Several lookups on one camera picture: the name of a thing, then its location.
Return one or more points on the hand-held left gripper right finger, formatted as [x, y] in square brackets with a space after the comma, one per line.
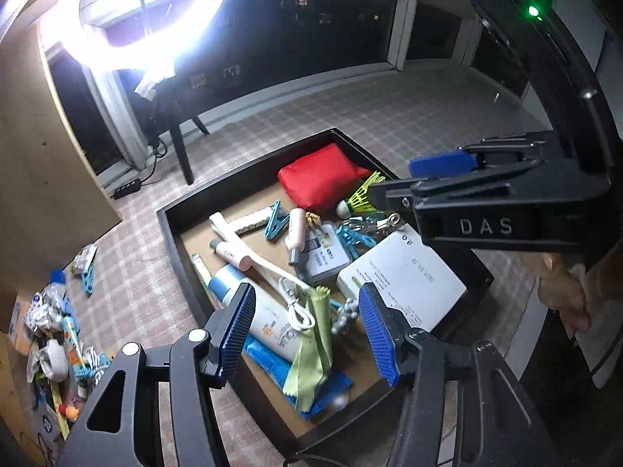
[382, 335]

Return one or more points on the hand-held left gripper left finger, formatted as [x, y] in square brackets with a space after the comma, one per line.
[238, 335]

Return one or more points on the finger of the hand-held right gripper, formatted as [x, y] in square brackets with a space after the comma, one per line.
[394, 197]
[438, 163]

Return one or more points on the yellow plastic shuttlecock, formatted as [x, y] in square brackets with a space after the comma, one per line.
[362, 197]

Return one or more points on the blue plastic packet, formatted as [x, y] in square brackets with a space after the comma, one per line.
[265, 352]

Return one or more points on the white lotion bottle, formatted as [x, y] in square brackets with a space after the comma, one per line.
[272, 321]

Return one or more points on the silver bead toy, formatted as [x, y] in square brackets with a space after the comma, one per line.
[344, 318]

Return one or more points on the large white cardboard box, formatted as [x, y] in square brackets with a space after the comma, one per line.
[418, 277]

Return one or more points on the green cleaning cloth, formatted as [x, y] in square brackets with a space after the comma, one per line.
[311, 355]

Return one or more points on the grey plastic spoon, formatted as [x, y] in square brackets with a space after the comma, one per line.
[338, 401]

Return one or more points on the red fabric pouch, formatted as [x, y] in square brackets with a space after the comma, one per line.
[316, 175]

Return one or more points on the small beige toy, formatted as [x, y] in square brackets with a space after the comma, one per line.
[312, 219]

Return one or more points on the small white spray bottle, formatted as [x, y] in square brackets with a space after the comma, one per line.
[295, 233]

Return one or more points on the black tray container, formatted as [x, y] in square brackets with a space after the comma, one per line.
[171, 236]

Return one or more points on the person's right forearm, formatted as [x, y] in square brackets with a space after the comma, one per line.
[603, 331]

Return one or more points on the white round container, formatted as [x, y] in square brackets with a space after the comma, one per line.
[52, 361]

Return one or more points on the person's right hand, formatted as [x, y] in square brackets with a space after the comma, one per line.
[564, 292]

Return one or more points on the yellowish plastic ruler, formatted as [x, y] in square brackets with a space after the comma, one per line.
[202, 277]

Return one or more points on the orange and blue snack packet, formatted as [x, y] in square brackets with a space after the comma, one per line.
[73, 340]

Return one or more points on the black power strip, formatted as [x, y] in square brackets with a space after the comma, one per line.
[127, 188]

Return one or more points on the black light stand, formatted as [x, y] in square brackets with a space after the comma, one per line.
[180, 151]

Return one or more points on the crumpled silver wrapper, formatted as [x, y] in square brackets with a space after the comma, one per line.
[44, 314]

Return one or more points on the flat orange box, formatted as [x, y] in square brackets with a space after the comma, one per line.
[22, 326]

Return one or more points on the wooden cabinet panel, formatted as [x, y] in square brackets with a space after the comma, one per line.
[44, 180]

